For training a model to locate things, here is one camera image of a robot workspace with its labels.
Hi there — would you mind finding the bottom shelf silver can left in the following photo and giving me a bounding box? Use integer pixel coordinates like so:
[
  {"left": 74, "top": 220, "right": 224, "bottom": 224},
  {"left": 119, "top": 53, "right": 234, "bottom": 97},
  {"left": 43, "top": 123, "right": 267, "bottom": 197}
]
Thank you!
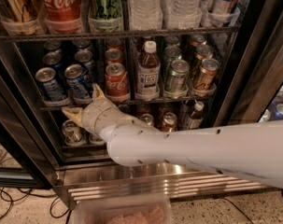
[{"left": 62, "top": 119, "right": 83, "bottom": 144}]

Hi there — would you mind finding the front red coca-cola can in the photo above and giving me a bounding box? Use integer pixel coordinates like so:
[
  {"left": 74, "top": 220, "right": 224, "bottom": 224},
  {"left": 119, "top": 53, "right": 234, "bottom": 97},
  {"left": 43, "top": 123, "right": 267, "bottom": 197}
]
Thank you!
[{"left": 105, "top": 63, "right": 129, "bottom": 97}]

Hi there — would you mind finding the bottom shelf red can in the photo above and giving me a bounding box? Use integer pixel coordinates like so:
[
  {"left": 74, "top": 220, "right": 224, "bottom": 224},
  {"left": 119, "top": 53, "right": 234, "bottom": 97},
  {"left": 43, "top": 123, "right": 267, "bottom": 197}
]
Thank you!
[{"left": 140, "top": 113, "right": 154, "bottom": 126}]

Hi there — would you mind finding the shelf silver can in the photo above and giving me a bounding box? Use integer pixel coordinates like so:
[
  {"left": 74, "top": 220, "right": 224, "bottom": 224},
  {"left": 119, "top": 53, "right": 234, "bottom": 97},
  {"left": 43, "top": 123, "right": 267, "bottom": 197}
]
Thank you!
[
  {"left": 89, "top": 133, "right": 105, "bottom": 146},
  {"left": 62, "top": 119, "right": 83, "bottom": 144}
]

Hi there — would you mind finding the black floor cable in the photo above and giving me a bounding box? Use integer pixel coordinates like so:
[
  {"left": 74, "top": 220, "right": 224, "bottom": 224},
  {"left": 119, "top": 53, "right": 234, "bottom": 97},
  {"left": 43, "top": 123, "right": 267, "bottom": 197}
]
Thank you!
[{"left": 0, "top": 187, "right": 72, "bottom": 224}]

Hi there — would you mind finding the top shelf coca-cola can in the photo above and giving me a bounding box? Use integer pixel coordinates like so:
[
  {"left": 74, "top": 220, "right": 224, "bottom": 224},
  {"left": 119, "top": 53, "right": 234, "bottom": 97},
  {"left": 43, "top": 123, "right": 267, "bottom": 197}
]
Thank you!
[{"left": 42, "top": 0, "right": 81, "bottom": 34}]

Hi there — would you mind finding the top shelf gold can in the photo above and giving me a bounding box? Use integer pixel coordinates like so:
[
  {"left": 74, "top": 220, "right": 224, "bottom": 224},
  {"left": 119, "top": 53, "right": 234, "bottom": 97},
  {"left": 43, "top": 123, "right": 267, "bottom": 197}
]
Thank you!
[{"left": 0, "top": 0, "right": 42, "bottom": 35}]

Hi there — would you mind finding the stainless steel fridge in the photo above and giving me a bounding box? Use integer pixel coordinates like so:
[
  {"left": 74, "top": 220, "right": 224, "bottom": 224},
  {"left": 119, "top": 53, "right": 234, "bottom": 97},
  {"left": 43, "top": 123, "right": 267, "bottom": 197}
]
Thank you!
[{"left": 0, "top": 0, "right": 283, "bottom": 208}]

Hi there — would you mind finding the top shelf green lacroix can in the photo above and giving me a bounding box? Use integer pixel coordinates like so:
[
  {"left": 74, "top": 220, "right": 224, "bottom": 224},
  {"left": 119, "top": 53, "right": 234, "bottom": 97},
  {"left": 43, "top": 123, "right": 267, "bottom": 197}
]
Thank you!
[{"left": 90, "top": 0, "right": 121, "bottom": 20}]

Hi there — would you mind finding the clear plastic bin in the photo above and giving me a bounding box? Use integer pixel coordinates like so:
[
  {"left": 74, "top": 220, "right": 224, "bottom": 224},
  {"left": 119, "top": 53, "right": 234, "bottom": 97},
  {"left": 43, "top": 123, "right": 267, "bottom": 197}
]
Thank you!
[{"left": 74, "top": 194, "right": 174, "bottom": 224}]

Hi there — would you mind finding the top shelf water bottle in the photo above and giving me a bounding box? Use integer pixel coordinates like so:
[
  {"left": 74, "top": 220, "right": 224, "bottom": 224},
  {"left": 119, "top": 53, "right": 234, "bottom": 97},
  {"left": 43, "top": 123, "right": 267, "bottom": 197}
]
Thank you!
[{"left": 129, "top": 0, "right": 163, "bottom": 31}]

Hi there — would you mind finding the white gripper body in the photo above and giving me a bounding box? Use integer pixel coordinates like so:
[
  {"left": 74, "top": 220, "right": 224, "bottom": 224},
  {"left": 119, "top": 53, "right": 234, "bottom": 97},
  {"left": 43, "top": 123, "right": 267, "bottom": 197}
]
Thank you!
[{"left": 81, "top": 99, "right": 122, "bottom": 135}]

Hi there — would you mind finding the bottom shelf tea bottle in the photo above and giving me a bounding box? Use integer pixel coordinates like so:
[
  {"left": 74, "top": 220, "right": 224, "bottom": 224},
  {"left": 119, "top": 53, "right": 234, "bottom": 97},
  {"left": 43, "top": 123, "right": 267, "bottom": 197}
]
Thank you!
[{"left": 183, "top": 101, "right": 205, "bottom": 130}]

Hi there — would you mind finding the front gold soda can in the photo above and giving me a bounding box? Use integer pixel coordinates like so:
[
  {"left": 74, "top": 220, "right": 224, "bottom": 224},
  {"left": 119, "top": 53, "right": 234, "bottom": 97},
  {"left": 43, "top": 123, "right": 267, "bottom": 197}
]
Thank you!
[{"left": 192, "top": 58, "right": 219, "bottom": 91}]

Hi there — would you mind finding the bottom shelf orange can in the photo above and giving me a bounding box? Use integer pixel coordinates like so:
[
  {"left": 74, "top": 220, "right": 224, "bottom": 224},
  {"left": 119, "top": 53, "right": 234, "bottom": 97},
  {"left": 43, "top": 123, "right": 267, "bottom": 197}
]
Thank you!
[{"left": 160, "top": 112, "right": 177, "bottom": 132}]

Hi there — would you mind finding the brown tea bottle white cap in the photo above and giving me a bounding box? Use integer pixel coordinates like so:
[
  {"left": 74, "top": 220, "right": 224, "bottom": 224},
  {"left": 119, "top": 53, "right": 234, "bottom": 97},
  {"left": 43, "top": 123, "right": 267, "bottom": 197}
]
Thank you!
[{"left": 136, "top": 40, "right": 161, "bottom": 95}]

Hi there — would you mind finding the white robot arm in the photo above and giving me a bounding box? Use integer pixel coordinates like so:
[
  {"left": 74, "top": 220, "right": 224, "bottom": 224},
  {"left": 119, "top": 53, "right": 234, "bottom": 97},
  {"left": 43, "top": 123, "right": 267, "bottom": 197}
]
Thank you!
[{"left": 62, "top": 85, "right": 283, "bottom": 189}]

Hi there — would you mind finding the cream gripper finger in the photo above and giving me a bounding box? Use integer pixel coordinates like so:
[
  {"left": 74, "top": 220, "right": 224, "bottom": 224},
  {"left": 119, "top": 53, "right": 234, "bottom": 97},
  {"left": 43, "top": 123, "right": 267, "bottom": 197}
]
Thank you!
[
  {"left": 62, "top": 106, "right": 83, "bottom": 127},
  {"left": 92, "top": 83, "right": 106, "bottom": 101}
]

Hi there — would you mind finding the pepsi can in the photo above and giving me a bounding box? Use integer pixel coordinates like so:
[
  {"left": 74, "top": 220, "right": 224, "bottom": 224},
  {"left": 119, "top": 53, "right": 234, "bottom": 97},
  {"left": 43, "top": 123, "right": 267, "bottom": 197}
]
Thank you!
[
  {"left": 75, "top": 50, "right": 96, "bottom": 76},
  {"left": 64, "top": 64, "right": 92, "bottom": 100},
  {"left": 43, "top": 52, "right": 64, "bottom": 79},
  {"left": 35, "top": 67, "right": 67, "bottom": 102}
]

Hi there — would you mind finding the front green soda can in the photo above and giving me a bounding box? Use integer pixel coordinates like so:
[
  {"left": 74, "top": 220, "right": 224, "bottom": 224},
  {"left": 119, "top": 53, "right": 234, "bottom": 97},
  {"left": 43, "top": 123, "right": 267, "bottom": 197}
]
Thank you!
[{"left": 165, "top": 59, "right": 190, "bottom": 92}]

